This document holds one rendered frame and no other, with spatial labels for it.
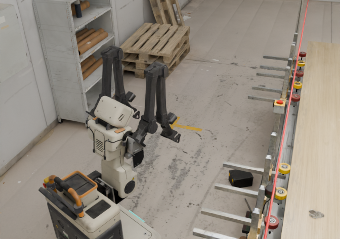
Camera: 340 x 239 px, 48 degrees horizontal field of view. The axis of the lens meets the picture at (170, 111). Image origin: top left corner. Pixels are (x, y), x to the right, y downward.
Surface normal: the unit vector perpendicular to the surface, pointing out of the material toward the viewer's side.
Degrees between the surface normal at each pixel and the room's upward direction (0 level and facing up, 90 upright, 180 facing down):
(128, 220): 0
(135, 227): 0
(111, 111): 48
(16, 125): 90
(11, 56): 90
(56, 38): 90
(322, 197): 0
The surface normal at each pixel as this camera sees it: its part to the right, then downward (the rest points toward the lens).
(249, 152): -0.03, -0.85
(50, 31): -0.34, 0.51
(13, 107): 0.94, 0.16
